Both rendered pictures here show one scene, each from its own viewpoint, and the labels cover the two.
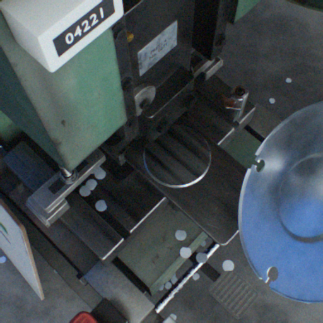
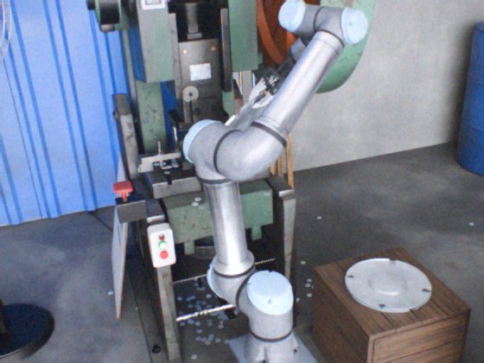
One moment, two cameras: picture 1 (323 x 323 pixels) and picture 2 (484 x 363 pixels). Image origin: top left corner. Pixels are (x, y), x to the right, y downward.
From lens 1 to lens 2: 1.54 m
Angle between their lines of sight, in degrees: 44
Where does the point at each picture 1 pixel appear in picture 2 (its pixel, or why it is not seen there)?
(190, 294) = (215, 349)
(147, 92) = (193, 89)
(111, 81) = (168, 49)
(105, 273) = (151, 201)
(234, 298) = (237, 331)
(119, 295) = (150, 208)
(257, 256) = not seen: hidden behind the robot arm
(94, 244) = (153, 180)
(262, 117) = (277, 178)
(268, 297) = not seen: outside the picture
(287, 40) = (385, 246)
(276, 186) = not seen: hidden behind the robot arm
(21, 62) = (140, 15)
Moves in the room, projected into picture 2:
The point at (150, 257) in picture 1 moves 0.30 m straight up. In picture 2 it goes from (176, 201) to (168, 121)
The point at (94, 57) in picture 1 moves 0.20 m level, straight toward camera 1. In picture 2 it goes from (162, 33) to (138, 46)
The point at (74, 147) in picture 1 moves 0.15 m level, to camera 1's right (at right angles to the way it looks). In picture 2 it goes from (150, 70) to (189, 73)
